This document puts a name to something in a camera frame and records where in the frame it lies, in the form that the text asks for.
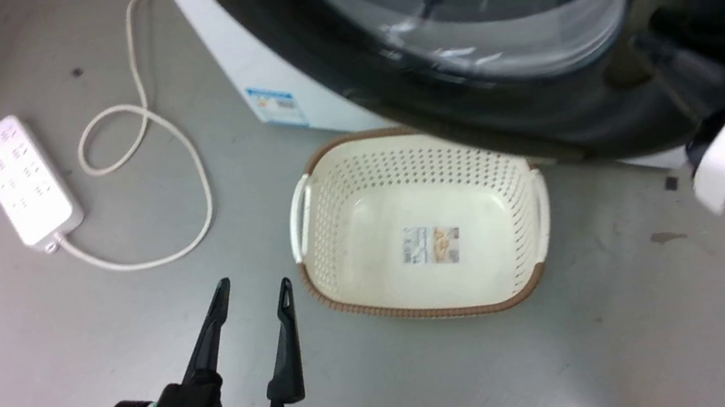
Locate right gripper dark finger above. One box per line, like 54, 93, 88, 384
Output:
631, 19, 725, 131
646, 0, 725, 102

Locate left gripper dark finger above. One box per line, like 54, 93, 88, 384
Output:
248, 277, 312, 407
166, 277, 248, 395

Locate white washing machine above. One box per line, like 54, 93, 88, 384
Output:
160, 0, 725, 250

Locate cream plastic laundry basket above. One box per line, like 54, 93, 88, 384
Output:
274, 103, 567, 344

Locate paper label inside basket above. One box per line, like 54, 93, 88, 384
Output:
398, 218, 466, 272

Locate blue energy label sticker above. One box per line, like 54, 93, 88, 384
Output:
245, 79, 310, 136

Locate white power strip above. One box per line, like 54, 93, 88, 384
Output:
0, 106, 90, 262

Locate white power strip cable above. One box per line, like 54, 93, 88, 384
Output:
15, 0, 224, 283

